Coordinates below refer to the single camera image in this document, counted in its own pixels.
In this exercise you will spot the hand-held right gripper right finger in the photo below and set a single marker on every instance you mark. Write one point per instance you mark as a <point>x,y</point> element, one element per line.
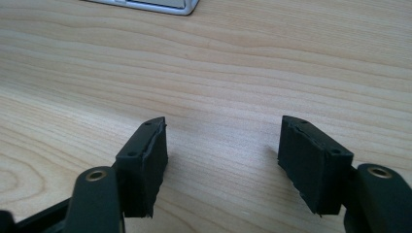
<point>312,168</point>

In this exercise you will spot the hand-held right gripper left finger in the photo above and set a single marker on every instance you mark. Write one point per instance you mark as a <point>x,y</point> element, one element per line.
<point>142,168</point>

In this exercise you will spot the silver flat device edge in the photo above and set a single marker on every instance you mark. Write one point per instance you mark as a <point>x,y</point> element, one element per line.
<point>152,4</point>

